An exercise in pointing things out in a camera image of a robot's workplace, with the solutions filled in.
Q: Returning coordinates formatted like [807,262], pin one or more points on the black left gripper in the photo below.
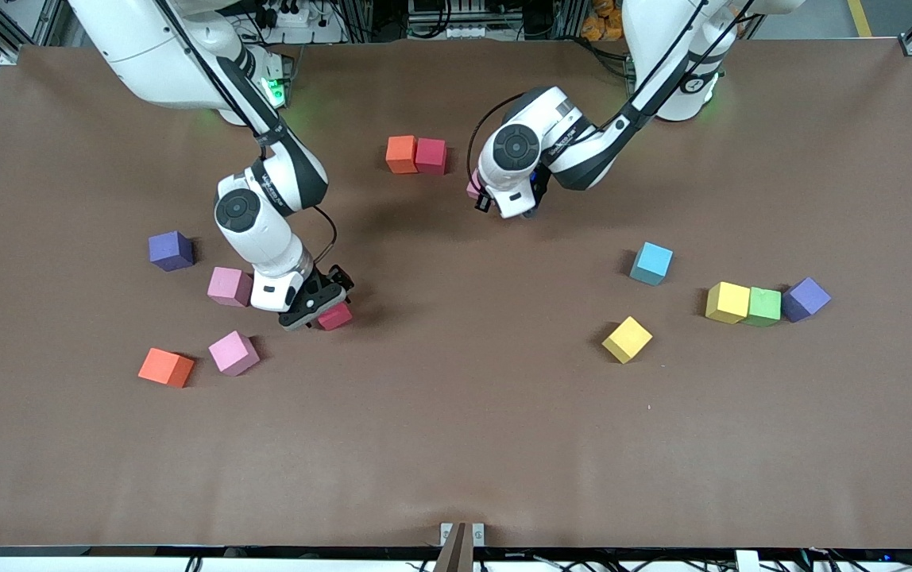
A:
[484,202]

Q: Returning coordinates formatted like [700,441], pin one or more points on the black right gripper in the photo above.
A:
[334,280]

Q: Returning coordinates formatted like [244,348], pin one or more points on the crimson foam cube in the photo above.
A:
[430,155]
[337,319]

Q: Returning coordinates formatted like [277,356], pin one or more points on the pink foam cube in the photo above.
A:
[473,189]
[233,352]
[226,286]

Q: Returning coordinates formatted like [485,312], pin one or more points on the light blue foam cube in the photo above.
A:
[651,264]

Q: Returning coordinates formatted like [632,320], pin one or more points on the orange foam cube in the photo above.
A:
[401,153]
[166,368]

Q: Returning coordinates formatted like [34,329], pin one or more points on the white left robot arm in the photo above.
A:
[647,32]

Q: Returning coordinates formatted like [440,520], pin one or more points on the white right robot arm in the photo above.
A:
[146,48]

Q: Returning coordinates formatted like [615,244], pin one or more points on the purple foam cube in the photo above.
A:
[805,299]
[171,251]

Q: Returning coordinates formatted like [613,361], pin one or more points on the yellow foam cube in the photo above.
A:
[728,303]
[627,339]

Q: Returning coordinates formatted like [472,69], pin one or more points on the white power strip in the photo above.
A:
[291,16]
[464,32]

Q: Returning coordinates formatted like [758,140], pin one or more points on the pile of orange objects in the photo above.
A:
[603,20]

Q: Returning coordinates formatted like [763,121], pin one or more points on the paper table cover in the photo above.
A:
[456,445]

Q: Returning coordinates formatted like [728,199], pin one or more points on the green foam cube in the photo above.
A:
[764,307]

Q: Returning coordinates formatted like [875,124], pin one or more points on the metal mounting bracket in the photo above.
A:
[461,536]

